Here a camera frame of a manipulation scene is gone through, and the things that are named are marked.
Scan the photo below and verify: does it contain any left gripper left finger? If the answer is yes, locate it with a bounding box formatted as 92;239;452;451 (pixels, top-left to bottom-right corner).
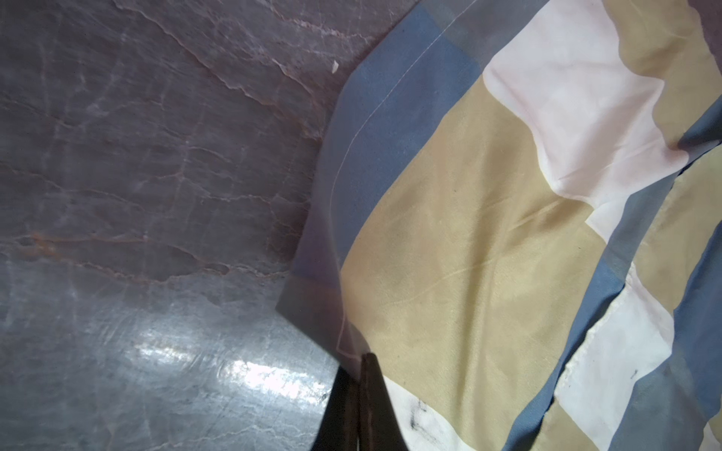
311;366;359;451

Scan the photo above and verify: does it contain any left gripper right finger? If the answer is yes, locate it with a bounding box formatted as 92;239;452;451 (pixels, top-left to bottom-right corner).
359;353;408;451

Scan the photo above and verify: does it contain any blue beige white patchwork pillowcase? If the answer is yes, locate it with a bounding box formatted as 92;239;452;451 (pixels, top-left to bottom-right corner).
278;1;721;450

